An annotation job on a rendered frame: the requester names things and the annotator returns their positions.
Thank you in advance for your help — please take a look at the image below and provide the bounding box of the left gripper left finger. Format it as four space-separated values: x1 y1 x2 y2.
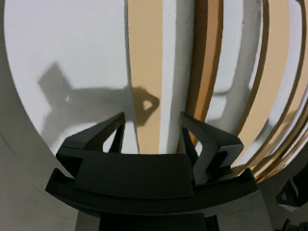
61 112 126 153

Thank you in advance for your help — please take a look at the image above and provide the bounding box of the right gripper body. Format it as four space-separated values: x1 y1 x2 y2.
293 160 308 207

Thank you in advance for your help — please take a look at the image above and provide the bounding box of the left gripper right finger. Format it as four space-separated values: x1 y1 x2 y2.
179 112 244 184

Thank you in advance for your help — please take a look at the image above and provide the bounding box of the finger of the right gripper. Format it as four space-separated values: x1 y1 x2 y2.
275 178 298 212

